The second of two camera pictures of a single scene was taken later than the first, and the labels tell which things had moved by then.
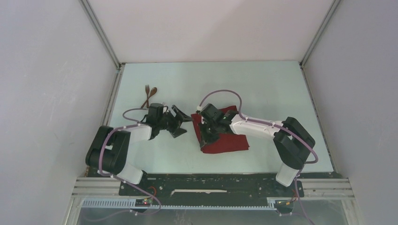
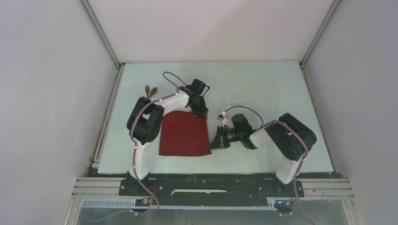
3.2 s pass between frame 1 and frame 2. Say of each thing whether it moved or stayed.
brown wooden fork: stayed
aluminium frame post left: stayed
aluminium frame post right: stayed
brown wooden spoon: stayed
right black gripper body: moved
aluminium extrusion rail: stayed
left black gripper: moved
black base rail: stayed
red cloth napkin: moved
